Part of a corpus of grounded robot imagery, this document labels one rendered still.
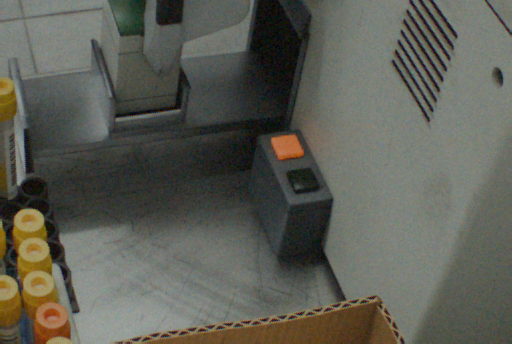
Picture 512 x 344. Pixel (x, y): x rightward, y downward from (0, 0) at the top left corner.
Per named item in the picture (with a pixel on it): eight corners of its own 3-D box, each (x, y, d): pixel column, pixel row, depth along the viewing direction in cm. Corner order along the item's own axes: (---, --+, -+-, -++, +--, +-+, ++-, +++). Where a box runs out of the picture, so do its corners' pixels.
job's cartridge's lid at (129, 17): (164, -15, 63) (165, -22, 63) (184, 32, 60) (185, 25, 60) (103, -8, 62) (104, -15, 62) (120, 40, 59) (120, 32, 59)
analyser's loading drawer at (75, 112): (295, 66, 74) (306, 9, 70) (328, 130, 69) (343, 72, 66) (9, 103, 67) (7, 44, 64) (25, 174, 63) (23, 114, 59)
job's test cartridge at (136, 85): (157, 59, 68) (165, -17, 63) (176, 108, 65) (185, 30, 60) (98, 66, 67) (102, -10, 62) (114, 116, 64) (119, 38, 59)
